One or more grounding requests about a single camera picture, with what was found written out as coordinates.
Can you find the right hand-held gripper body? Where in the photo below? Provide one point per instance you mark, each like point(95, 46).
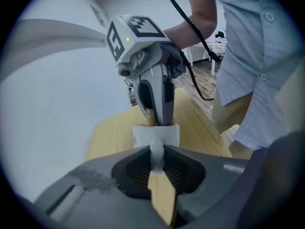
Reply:
point(138, 49)

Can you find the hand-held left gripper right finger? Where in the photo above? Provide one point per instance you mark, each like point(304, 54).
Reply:
point(209, 187)

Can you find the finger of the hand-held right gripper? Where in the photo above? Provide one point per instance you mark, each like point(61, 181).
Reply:
point(159, 96)
point(136, 89)

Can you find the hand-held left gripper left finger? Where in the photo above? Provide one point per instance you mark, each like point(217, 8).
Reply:
point(95, 204)

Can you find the white mug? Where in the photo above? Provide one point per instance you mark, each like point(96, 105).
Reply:
point(164, 132)

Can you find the person's right forearm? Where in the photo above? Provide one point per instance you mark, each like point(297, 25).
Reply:
point(190, 30)

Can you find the stack of brown cardboard boxes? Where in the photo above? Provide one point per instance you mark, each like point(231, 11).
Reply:
point(133, 98)

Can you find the white wooden furniture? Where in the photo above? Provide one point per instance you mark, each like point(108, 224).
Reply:
point(202, 50)

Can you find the light blue shirt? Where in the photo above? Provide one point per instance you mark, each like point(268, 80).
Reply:
point(257, 44)

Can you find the grey gripper camera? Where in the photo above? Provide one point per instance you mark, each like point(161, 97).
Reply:
point(126, 71)

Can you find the wall notice poster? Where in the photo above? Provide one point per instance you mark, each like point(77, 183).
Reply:
point(98, 15)

